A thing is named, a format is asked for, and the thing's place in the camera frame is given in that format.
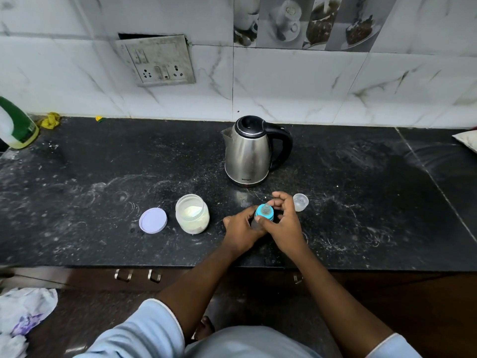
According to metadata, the person's left hand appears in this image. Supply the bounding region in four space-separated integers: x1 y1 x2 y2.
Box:
223 206 267 256

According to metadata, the person's bare foot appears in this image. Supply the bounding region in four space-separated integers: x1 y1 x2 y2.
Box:
193 316 216 341

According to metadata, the light blue left sleeve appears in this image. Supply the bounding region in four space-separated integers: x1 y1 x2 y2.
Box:
74 298 185 358

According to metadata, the teal nipple ring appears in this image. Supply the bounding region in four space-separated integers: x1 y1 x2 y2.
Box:
255 203 275 222

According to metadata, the person's right hand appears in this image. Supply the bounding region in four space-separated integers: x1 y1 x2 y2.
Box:
254 191 306 258

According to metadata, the person's left forearm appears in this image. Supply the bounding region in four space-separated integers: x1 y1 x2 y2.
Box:
156 246 239 340

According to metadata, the light blue sleeve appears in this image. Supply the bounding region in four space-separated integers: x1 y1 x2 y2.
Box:
74 298 185 358
365 333 424 358

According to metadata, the light grey shirt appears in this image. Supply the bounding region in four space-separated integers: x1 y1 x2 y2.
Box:
184 326 321 358

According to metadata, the person's right forearm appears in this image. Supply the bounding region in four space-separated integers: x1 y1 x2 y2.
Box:
294 249 396 358

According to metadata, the light blue right sleeve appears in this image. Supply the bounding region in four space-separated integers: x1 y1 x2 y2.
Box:
365 333 424 358

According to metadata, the crumpled yellow rag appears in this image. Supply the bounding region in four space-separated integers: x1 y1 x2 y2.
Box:
39 112 62 130

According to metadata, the white detergent bottle green label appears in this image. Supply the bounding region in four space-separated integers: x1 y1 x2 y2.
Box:
0 95 40 150

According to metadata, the white packet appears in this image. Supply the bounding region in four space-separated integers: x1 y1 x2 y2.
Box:
452 129 477 154

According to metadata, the clear milk powder jar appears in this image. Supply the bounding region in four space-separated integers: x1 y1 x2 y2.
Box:
175 194 210 235

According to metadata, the steel electric kettle black handle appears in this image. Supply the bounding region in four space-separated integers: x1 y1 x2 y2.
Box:
221 115 294 187

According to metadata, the lilac round jar lid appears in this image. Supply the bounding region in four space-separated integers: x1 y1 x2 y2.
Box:
138 207 168 235

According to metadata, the grimy wall socket plate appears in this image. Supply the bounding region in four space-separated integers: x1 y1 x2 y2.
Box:
115 34 196 88

